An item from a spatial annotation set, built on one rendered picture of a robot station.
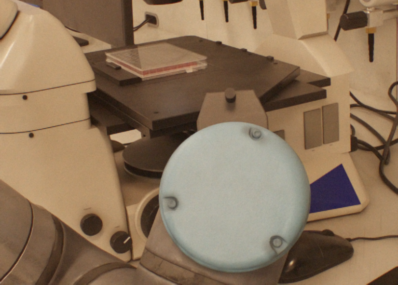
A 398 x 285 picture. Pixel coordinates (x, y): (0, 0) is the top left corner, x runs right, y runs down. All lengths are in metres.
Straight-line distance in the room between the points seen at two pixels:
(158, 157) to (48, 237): 0.40
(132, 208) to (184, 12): 1.40
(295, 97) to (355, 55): 0.73
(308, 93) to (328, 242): 0.17
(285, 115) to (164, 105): 0.21
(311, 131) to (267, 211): 0.48
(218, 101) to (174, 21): 1.65
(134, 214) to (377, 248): 0.28
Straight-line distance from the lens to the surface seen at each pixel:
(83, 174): 0.77
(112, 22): 1.18
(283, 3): 0.93
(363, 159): 1.10
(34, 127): 0.74
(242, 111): 0.59
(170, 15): 2.26
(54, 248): 0.51
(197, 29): 2.09
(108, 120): 0.74
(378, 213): 0.92
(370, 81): 1.43
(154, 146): 0.93
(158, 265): 0.44
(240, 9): 1.84
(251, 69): 0.82
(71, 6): 1.41
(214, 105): 0.59
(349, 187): 0.91
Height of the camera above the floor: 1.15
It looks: 18 degrees down
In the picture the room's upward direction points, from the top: 5 degrees counter-clockwise
